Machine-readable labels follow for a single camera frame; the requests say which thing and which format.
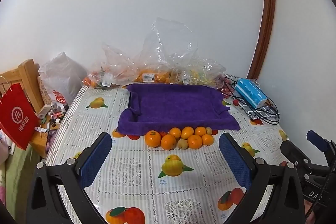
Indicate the oval orange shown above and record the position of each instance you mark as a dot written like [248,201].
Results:
[187,132]

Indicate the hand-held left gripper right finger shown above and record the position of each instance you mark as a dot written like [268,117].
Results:
[235,161]

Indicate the pile of kumquats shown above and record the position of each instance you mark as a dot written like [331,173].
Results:
[160,77]

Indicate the red label packet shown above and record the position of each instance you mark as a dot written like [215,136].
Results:
[58,97]

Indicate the blue tissue box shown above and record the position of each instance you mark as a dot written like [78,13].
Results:
[250,92]

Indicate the cherry tomato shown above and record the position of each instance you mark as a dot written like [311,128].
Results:
[235,102]

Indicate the pile of small bottles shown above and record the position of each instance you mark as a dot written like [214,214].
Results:
[51,113]

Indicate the red paper bag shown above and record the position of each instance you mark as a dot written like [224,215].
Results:
[15,116]

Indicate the wooden furniture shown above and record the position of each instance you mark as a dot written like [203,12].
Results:
[29,74]

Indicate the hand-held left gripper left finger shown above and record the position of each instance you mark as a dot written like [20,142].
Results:
[95,158]

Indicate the small yellowish fruit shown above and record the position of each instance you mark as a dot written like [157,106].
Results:
[182,144]
[208,130]

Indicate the fruit print tablecloth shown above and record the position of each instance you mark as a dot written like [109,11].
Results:
[147,187]

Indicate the pile of cherry tomatoes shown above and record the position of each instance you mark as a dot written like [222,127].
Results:
[227,88]

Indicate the pile of tangerines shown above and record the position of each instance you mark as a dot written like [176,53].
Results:
[90,81]

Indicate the person's right hand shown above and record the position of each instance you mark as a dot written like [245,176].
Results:
[310,218]

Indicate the purple towel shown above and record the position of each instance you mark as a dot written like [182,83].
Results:
[178,108]

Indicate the large orange with stem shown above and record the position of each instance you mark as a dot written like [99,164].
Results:
[153,138]

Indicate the white power strip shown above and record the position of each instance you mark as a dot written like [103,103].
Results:
[260,112]

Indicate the brown wooden door frame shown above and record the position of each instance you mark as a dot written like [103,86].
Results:
[265,16]

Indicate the pile of yellow fruits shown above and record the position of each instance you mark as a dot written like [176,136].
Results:
[194,76]

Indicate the clear plastic bag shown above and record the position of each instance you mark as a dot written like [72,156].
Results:
[168,48]
[204,69]
[113,64]

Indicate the white plastic bag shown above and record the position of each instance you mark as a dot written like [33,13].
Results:
[63,74]

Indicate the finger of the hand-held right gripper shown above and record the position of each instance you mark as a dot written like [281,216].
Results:
[316,136]
[291,149]

